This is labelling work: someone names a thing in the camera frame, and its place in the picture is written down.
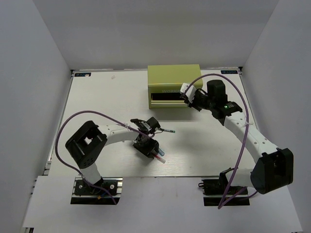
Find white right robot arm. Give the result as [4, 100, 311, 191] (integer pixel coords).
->
[180, 80, 294, 194]

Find green metal drawer chest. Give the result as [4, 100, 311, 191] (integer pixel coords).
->
[147, 64, 201, 101]

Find green capped pen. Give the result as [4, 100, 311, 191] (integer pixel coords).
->
[159, 128, 175, 133]

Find right corner label sticker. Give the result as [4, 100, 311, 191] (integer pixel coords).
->
[221, 70, 238, 74]

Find light blue pen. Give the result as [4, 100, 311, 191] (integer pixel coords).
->
[158, 149, 165, 156]

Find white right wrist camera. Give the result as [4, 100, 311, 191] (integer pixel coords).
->
[180, 83, 197, 103]

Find red pen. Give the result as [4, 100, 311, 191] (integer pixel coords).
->
[153, 154, 166, 164]

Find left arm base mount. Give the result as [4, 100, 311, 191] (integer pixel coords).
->
[70, 177, 123, 205]

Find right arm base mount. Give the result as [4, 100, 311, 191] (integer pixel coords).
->
[198, 179, 250, 207]

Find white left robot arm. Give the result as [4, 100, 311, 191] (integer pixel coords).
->
[65, 117, 164, 194]

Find green top drawer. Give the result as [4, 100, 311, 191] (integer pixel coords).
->
[149, 93, 187, 109]

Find corner label sticker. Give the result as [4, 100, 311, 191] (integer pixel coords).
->
[74, 72, 91, 77]
[221, 70, 238, 74]

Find left corner label sticker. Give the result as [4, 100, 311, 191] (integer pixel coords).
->
[74, 72, 91, 77]

